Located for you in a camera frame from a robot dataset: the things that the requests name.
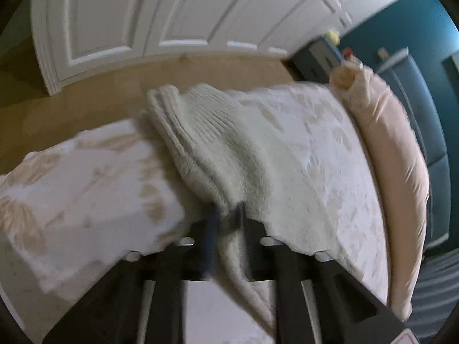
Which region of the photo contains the dark bedside cabinet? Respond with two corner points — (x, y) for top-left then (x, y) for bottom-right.
(286, 36), (344, 84)

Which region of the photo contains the pink folded duvet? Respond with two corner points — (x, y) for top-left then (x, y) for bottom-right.
(329, 60), (430, 321)

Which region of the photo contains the cream knitted sweater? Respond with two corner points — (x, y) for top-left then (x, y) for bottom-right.
(145, 82), (284, 334)

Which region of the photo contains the teal upholstered headboard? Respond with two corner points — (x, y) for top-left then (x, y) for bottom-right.
(377, 47), (451, 249)

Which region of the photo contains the floral white bedspread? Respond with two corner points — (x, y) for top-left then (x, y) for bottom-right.
(1, 83), (390, 343)

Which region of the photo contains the white panelled wardrobe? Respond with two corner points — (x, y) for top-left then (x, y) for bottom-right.
(30, 0), (398, 95)

